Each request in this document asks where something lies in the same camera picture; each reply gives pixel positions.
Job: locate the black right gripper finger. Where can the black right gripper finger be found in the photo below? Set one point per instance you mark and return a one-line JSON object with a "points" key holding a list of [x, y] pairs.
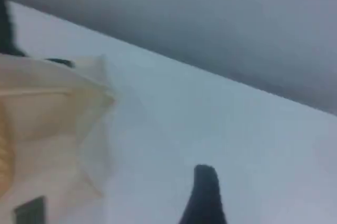
{"points": [[205, 197]]}

